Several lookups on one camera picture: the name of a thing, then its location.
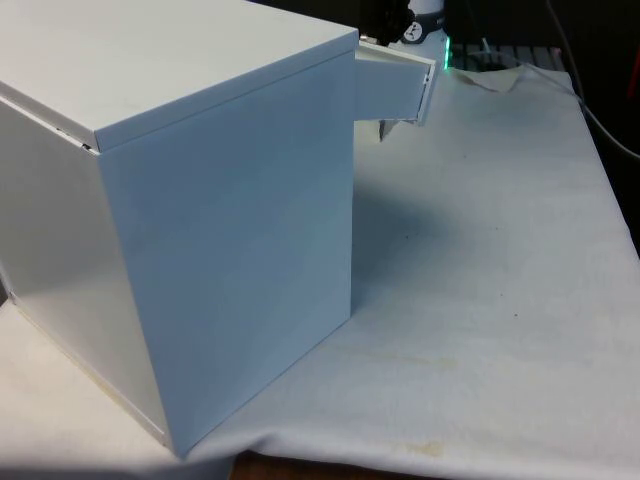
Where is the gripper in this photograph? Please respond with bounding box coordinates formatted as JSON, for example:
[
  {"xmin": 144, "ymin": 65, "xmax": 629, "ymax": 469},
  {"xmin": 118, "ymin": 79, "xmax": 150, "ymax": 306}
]
[{"xmin": 367, "ymin": 0, "xmax": 415, "ymax": 145}]

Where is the white drawer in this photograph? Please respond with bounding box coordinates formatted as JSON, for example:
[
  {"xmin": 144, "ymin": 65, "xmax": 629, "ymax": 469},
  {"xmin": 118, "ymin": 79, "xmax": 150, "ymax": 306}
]
[{"xmin": 352, "ymin": 40, "xmax": 438, "ymax": 126}]

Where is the white chest of drawers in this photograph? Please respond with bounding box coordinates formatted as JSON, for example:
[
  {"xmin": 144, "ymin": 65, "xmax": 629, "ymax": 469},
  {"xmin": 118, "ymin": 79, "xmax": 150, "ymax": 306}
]
[{"xmin": 0, "ymin": 0, "xmax": 361, "ymax": 448}]

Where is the grey cable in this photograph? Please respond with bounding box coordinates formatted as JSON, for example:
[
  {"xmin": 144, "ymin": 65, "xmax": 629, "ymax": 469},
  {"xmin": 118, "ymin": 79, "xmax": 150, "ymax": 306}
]
[{"xmin": 549, "ymin": 0, "xmax": 640, "ymax": 158}]

